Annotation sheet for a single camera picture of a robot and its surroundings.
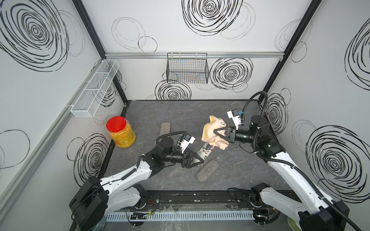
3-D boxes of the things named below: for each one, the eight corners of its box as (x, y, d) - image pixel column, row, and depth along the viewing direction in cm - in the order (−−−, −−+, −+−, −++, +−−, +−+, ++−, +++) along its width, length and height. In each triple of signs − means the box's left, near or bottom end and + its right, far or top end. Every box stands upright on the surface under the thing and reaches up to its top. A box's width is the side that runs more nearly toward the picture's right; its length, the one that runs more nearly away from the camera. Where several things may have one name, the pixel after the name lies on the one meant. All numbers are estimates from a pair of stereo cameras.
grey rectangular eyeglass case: (160, 135, 101) (159, 132, 98) (162, 125, 107) (161, 122, 104) (169, 135, 101) (169, 132, 98) (170, 125, 107) (170, 122, 104)
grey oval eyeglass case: (200, 184, 81) (201, 182, 78) (194, 176, 83) (194, 174, 81) (219, 166, 87) (220, 164, 85) (213, 159, 90) (213, 157, 87)
